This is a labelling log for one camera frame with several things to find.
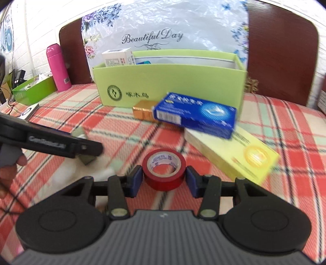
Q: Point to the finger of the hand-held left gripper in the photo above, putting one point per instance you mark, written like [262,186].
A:
[89,148]

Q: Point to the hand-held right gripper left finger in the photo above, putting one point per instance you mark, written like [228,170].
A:
[135,182]

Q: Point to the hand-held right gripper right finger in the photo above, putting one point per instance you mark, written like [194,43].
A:
[193,182]

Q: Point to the grey green sponge block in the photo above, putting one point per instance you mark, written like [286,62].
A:
[87,160]

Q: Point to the red tape roll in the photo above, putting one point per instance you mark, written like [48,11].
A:
[163,184]

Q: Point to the light green cardboard box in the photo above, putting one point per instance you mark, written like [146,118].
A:
[152,84]

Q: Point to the white medicine box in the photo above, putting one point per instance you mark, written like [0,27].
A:
[114,60]

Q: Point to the person's left hand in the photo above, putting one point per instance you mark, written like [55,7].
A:
[10,175]

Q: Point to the white cloth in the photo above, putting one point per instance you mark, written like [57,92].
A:
[84,173]

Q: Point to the green open tray box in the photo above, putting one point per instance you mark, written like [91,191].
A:
[33,93]

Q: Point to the yellow flat box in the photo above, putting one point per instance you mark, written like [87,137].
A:
[229,153]

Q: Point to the dark blue flat box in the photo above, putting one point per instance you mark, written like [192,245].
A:
[198,117]

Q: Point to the small black device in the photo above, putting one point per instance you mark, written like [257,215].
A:
[19,76]

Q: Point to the gold small box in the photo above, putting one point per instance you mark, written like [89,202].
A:
[144,112]

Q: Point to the pink thermos bottle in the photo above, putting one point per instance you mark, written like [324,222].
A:
[59,71]

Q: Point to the plaid blanket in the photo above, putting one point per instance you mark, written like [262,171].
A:
[293,132]

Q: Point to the gold ornament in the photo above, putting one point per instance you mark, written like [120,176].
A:
[252,85]

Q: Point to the brown wooden headboard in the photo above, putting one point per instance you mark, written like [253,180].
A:
[280,56]

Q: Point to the floral plastic bag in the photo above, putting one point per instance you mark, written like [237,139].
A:
[178,20]

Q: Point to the blue wall sticker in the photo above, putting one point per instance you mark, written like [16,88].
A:
[7,35]

